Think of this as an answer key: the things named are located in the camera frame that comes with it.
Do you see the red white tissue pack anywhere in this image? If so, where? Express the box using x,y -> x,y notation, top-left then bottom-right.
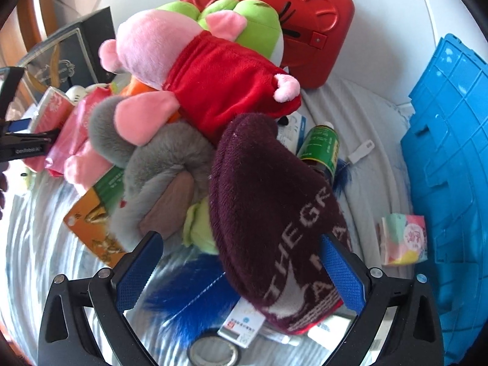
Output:
27,86 -> 75,133

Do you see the yellow candy wrapper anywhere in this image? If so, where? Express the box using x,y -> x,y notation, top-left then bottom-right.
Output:
19,168 -> 36,195

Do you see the pink wipes pack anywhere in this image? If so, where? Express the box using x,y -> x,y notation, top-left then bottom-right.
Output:
23,86 -> 112,177

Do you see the green white medicine box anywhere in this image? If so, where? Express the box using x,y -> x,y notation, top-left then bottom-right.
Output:
307,314 -> 357,353

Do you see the pink soft pouch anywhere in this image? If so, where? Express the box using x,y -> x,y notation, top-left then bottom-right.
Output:
64,142 -> 113,195

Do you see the black gift bag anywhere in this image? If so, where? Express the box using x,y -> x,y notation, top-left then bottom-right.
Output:
17,7 -> 115,102

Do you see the pastel tissue pack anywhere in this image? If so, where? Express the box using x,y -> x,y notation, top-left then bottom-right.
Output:
378,213 -> 428,266

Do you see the orange green snack packet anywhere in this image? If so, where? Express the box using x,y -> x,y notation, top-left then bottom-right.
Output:
64,167 -> 125,267

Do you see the white ointment tube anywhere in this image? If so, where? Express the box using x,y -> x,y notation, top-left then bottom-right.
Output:
259,325 -> 302,347

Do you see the blue feather duster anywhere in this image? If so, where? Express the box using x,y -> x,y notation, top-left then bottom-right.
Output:
144,254 -> 240,346

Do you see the small green plush ball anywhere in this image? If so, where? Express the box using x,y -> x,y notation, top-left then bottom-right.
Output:
182,197 -> 218,255

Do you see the white red medicine box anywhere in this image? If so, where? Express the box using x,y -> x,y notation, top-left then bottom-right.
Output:
217,298 -> 266,349

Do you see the grey mouse plush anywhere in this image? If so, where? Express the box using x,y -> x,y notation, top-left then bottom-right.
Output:
88,96 -> 215,253

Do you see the maroon knit beanie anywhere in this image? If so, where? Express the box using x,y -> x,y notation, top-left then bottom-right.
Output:
209,113 -> 352,335

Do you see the white plastic clip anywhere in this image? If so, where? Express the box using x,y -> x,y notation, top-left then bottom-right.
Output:
347,140 -> 375,164

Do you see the pink pig plush red shirt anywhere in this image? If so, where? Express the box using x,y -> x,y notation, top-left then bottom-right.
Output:
99,9 -> 301,146

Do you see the blue plastic crate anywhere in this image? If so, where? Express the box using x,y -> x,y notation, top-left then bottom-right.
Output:
401,34 -> 488,365

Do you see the green spray bottle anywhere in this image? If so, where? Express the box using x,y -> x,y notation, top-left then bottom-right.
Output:
297,121 -> 339,185

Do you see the green frog plush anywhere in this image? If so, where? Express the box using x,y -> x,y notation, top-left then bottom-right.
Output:
159,0 -> 284,66

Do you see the red hard-shell case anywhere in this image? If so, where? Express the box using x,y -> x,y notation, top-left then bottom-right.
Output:
183,0 -> 355,88

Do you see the wooden door frame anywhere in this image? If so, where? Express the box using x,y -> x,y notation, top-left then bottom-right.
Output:
1,0 -> 59,66

